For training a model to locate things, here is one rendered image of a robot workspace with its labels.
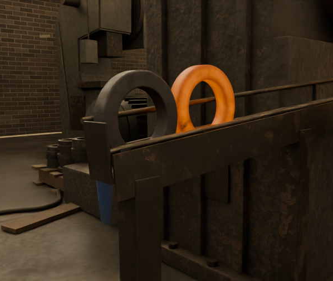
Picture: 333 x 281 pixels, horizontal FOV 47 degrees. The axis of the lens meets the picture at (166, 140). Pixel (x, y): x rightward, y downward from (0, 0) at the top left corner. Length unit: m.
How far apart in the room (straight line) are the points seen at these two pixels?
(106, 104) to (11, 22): 6.51
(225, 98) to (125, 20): 4.91
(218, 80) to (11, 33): 6.38
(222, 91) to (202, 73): 0.08
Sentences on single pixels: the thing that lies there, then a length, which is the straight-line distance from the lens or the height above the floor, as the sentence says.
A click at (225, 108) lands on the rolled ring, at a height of 0.67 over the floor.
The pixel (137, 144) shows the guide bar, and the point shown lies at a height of 0.61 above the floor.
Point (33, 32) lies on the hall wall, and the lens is 7.25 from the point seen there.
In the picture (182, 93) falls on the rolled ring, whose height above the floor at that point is 0.70.
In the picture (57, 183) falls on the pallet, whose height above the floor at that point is 0.06.
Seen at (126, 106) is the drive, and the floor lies 0.63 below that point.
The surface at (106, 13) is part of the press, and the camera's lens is 5.51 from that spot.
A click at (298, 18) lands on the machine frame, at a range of 1.40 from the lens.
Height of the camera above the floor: 0.70
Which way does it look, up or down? 7 degrees down
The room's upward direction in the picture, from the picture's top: straight up
